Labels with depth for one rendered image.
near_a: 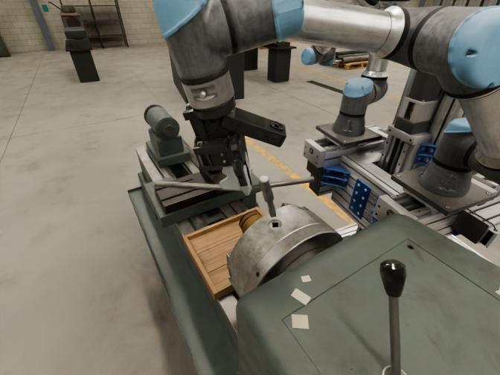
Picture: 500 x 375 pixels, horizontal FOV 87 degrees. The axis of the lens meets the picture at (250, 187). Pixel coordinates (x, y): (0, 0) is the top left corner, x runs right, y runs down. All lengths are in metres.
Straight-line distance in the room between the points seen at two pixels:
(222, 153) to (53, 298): 2.05
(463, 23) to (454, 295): 0.46
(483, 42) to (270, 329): 0.56
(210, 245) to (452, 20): 0.94
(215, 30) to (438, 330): 0.55
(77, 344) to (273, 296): 1.72
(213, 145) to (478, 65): 0.45
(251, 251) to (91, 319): 1.64
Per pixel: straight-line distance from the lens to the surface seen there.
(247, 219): 0.83
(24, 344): 2.28
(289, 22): 0.42
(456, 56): 0.60
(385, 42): 0.66
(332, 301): 0.52
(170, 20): 0.39
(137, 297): 2.12
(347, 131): 1.32
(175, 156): 1.64
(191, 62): 0.40
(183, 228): 1.20
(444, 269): 0.65
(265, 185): 0.54
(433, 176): 1.05
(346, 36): 0.61
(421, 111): 1.20
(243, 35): 0.40
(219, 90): 0.41
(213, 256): 1.04
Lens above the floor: 1.68
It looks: 36 degrees down
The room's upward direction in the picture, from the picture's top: straight up
